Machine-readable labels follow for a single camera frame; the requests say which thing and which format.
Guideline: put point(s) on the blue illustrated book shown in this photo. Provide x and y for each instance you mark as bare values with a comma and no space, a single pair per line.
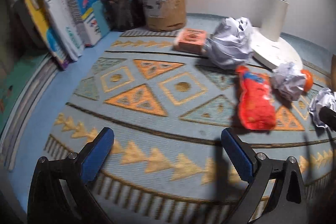
89,1

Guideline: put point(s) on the brown cardboard pen holder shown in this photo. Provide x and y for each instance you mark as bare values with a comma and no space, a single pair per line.
164,3

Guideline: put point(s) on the teal printed book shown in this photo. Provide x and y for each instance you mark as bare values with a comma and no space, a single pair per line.
10,87

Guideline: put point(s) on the dark grey book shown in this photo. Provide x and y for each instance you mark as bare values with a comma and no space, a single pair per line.
23,24

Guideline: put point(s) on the orange fruit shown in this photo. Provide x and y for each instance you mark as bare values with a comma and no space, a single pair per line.
307,79

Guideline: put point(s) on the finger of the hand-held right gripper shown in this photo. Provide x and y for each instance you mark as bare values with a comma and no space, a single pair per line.
329,117

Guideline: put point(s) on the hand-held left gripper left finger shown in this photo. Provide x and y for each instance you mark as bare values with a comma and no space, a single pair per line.
97,158

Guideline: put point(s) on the white desk lamp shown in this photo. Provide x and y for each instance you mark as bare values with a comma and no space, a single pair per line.
275,19

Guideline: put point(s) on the patterned blue orange mat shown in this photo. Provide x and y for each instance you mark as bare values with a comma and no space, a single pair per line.
157,121

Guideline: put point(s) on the white paper workbook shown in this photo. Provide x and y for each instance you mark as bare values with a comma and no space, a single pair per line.
50,3

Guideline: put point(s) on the orange eraser box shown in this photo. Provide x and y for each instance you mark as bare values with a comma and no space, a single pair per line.
191,39

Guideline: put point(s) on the yellow purple book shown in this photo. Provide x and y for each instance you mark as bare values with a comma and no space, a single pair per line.
39,19

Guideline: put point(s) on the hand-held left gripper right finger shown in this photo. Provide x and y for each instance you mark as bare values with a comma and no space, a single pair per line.
239,158

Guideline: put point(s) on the white paper ball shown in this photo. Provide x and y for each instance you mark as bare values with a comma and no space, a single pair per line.
321,102
288,79
231,43

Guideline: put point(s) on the black mesh pen holder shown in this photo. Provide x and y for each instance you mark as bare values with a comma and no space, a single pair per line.
123,11

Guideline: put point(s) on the red snack packet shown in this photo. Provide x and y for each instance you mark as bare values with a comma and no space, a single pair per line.
254,100

